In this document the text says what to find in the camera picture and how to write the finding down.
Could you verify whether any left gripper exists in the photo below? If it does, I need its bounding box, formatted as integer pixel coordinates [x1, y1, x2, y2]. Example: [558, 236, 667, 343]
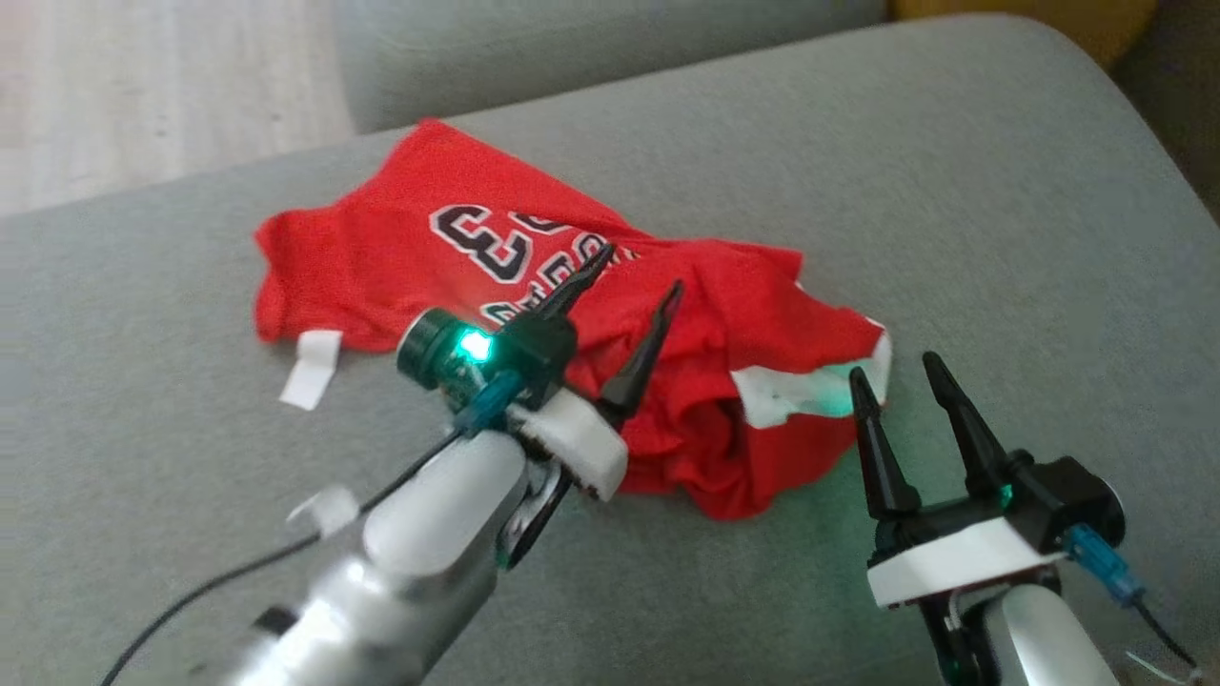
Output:
[496, 244, 686, 503]

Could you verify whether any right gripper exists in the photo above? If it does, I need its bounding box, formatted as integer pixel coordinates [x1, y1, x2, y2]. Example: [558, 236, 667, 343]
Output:
[849, 351, 1068, 610]

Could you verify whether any red basketball jersey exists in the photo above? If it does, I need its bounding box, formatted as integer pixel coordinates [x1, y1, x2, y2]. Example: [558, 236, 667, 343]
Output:
[253, 116, 894, 522]

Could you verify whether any large grey chaise cushion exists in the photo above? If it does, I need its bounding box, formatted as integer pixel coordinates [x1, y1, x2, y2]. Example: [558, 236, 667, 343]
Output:
[0, 13, 1220, 686]

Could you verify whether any grey sofa seat cushion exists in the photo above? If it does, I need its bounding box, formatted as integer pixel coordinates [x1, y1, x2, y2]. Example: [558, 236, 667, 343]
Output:
[332, 0, 889, 135]

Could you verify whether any wide yellow sofa backrest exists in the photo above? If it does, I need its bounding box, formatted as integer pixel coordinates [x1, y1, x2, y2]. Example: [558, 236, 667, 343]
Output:
[891, 0, 1220, 225]

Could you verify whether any left arm cable blue plug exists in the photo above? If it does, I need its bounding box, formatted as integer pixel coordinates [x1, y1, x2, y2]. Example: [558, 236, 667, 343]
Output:
[98, 370, 527, 686]

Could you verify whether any arm cable blue plug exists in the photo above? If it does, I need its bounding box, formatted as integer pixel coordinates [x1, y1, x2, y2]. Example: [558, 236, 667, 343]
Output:
[1062, 521, 1199, 670]
[98, 370, 527, 686]

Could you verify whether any right arm cable blue plug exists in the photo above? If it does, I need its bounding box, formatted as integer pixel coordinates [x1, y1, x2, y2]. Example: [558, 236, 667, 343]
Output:
[1062, 521, 1199, 670]

